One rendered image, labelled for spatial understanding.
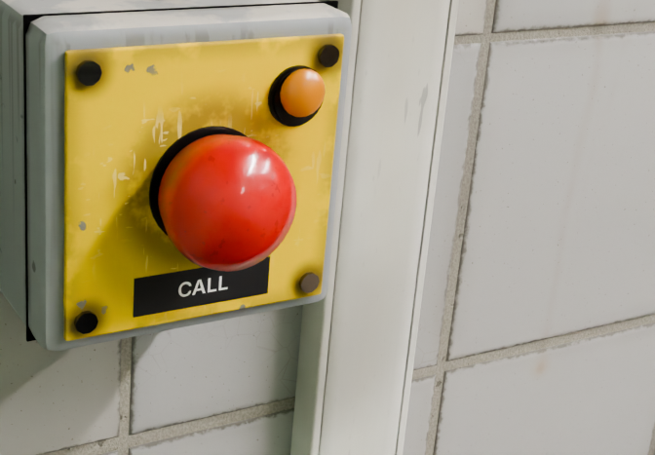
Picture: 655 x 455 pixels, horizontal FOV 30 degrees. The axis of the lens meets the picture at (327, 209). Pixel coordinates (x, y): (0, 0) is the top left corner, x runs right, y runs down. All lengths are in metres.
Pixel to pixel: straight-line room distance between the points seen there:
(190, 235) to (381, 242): 0.15
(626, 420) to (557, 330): 0.09
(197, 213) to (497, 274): 0.24
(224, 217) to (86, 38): 0.06
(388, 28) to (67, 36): 0.15
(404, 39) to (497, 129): 0.08
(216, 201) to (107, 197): 0.03
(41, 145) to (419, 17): 0.17
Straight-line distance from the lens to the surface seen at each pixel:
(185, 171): 0.34
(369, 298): 0.49
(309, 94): 0.36
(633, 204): 0.60
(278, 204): 0.35
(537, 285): 0.57
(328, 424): 0.51
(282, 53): 0.36
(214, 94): 0.36
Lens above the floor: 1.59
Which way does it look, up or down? 22 degrees down
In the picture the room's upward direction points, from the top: 5 degrees clockwise
